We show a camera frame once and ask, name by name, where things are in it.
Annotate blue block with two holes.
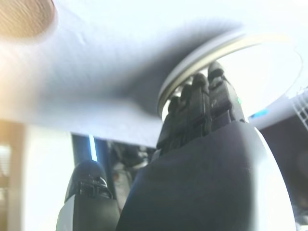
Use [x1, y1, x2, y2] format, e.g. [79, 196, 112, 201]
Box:
[247, 108, 269, 120]

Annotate silver wire dish rack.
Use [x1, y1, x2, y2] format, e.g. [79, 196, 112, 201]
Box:
[290, 88, 308, 127]

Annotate brown ribbed round object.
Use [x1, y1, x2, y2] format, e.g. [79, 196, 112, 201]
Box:
[0, 0, 59, 39]

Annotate robot torso with light strip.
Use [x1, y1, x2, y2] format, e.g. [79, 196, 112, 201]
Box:
[71, 133, 109, 169]

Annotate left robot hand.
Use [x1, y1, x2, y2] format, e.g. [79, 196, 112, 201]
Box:
[55, 61, 297, 231]

